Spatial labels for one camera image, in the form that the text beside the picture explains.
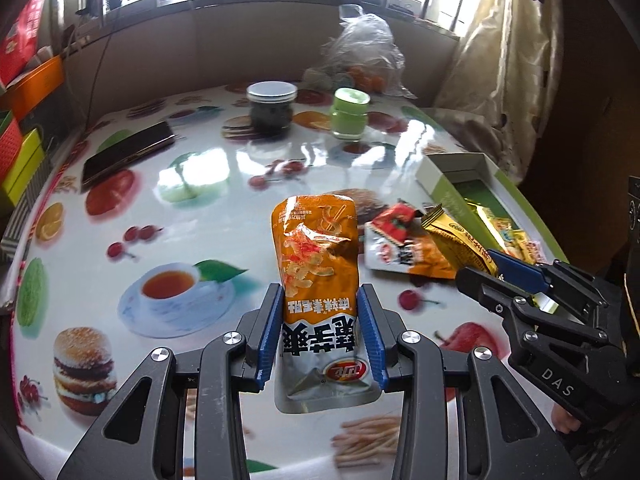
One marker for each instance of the green cardboard box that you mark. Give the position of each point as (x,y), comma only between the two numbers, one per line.
(450,175)

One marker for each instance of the person's right hand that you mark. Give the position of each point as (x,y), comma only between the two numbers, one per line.
(565,419)

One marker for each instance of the green jar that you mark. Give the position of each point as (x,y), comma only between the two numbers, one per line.
(350,115)

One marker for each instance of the orange chips packet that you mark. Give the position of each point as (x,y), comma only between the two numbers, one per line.
(405,260)
(315,260)

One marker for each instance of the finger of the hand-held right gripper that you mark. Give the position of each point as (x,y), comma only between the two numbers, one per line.
(522,267)
(487,287)

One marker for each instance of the cream patterned curtain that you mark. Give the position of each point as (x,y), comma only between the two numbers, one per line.
(500,70)

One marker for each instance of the tall red box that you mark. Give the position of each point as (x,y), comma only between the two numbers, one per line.
(20,30)

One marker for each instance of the small red snack packet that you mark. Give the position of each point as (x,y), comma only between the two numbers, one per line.
(395,220)

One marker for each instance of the black white striped box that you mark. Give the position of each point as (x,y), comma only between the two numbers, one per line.
(20,225)

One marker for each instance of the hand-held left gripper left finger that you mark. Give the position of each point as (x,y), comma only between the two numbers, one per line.
(267,340)

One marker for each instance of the dark phone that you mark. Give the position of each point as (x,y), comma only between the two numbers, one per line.
(127,152)

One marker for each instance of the clear plastic bag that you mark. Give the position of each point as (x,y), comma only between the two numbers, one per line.
(365,45)

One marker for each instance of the dark jar with white lid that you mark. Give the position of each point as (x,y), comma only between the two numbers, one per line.
(271,110)

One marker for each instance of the yellow-green box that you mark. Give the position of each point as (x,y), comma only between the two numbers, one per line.
(22,170)

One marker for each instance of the dark wooden cabinet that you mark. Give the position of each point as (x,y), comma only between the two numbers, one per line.
(595,85)

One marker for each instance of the orange box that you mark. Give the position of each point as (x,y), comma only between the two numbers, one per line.
(35,85)

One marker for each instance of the low red box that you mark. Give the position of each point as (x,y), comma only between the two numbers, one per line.
(10,150)

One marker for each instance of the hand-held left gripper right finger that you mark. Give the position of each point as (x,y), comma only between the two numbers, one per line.
(372,340)

